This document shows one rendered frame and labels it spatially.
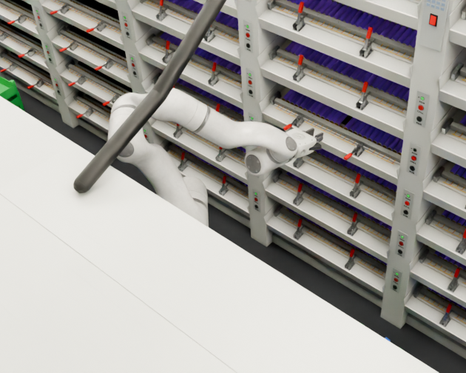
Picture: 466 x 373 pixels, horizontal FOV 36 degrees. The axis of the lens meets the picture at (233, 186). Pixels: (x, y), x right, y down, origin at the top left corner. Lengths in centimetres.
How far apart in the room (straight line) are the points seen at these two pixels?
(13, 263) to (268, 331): 34
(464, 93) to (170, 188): 92
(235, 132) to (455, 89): 65
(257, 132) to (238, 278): 130
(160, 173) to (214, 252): 134
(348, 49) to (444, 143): 42
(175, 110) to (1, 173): 105
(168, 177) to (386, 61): 76
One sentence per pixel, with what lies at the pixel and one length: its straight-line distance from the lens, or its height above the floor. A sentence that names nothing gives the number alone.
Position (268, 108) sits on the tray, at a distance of 277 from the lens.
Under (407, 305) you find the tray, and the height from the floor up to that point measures 15.
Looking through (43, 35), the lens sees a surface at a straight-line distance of 384.
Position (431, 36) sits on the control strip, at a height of 132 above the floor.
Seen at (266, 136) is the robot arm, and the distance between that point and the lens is 215.
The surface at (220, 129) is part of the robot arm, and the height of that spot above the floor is 109.
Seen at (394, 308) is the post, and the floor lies 10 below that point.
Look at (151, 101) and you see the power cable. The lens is 105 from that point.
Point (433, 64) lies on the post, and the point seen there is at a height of 123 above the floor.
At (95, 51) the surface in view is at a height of 58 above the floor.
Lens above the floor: 240
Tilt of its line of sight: 42 degrees down
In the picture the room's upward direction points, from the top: 5 degrees counter-clockwise
